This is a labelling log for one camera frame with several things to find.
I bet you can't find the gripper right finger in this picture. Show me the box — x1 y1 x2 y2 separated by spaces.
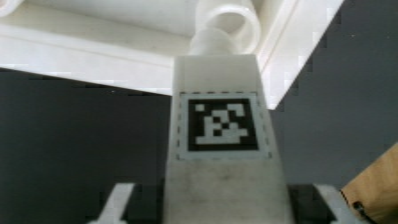
314 184 369 224

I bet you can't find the white square table top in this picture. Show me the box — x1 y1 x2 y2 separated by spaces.
0 0 345 107

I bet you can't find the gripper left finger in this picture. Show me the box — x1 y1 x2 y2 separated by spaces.
87 183 135 224

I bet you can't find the white table leg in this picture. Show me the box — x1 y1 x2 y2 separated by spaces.
163 28 295 224

